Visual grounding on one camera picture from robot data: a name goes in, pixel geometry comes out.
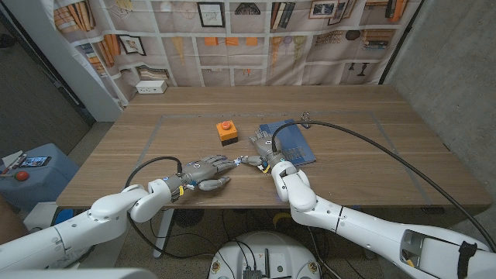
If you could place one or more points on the yellow curved object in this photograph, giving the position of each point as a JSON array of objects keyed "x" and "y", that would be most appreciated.
[{"x": 281, "y": 218}]

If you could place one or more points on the white power strip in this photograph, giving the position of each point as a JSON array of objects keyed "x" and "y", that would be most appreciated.
[{"x": 151, "y": 87}]

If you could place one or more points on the white table leg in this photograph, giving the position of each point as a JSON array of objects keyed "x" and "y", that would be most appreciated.
[{"x": 160, "y": 240}]

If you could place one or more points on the small metal padlock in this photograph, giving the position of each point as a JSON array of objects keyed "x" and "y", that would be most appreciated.
[{"x": 305, "y": 123}]

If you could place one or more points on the white paper sheet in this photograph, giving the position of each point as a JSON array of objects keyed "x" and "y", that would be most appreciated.
[{"x": 11, "y": 158}]

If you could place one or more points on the blue notebook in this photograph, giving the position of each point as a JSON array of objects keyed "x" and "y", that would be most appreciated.
[{"x": 296, "y": 145}]

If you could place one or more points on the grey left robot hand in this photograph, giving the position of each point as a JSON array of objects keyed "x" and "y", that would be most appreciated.
[{"x": 203, "y": 169}]

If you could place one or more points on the white robot torso edge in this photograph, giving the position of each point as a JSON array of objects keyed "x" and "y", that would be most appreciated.
[{"x": 77, "y": 274}]

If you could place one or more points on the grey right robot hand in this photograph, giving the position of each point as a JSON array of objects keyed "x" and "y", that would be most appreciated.
[{"x": 267, "y": 149}]

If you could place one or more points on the smartphone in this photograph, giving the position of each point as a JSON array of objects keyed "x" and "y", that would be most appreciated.
[{"x": 35, "y": 161}]

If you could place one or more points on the white platform with blue pads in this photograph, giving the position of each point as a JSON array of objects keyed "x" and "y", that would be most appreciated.
[{"x": 62, "y": 217}]

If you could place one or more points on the printed bookshelf backdrop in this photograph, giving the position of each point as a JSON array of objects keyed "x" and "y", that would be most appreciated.
[{"x": 232, "y": 58}]

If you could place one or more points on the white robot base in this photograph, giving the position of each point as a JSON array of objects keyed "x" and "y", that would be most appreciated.
[{"x": 267, "y": 252}]

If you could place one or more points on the black round fan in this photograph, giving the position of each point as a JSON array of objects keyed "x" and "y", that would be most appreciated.
[{"x": 188, "y": 218}]

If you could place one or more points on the orange emergency button box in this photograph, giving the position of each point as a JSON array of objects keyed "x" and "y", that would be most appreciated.
[{"x": 226, "y": 133}]

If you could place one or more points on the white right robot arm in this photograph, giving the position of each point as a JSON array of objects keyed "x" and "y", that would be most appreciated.
[{"x": 302, "y": 190}]

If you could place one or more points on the black backdrop stand pole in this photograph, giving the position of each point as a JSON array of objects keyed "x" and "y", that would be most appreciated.
[{"x": 387, "y": 69}]

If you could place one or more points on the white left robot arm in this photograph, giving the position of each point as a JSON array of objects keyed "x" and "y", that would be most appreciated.
[{"x": 112, "y": 209}]

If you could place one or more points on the red ball knob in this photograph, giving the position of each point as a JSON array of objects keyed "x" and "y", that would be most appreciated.
[{"x": 21, "y": 176}]

